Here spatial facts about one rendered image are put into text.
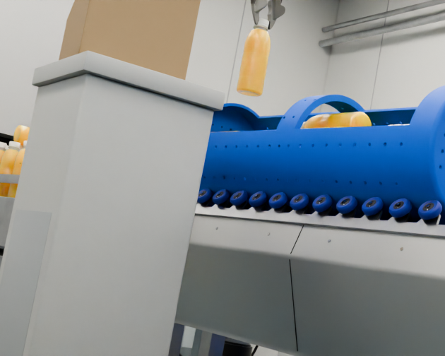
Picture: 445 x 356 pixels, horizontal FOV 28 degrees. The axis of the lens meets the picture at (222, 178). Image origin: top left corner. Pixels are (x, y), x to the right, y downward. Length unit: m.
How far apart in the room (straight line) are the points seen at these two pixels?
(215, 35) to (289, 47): 0.74
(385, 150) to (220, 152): 0.55
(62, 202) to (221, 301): 0.59
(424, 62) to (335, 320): 5.32
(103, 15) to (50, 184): 0.36
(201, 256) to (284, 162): 0.35
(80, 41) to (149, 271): 0.48
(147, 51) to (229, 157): 0.43
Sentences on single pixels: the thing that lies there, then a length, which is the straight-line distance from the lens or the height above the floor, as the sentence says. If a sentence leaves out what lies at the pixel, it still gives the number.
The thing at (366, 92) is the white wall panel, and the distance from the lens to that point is 7.50.
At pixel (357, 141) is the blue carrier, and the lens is 1.84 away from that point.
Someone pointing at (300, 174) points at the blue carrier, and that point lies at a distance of 1.97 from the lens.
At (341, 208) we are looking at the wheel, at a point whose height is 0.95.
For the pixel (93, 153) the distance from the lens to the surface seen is 1.75.
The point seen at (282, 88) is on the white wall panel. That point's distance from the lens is 7.73.
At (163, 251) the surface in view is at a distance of 1.82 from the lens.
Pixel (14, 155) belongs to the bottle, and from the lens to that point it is 3.25.
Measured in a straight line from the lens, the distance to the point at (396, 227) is 1.75.
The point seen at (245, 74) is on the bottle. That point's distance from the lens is 2.38.
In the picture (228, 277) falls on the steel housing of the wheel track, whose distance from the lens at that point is 2.11.
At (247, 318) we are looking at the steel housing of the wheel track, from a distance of 2.09.
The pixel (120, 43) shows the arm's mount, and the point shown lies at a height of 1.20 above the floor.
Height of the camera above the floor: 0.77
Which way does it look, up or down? 6 degrees up
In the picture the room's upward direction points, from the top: 10 degrees clockwise
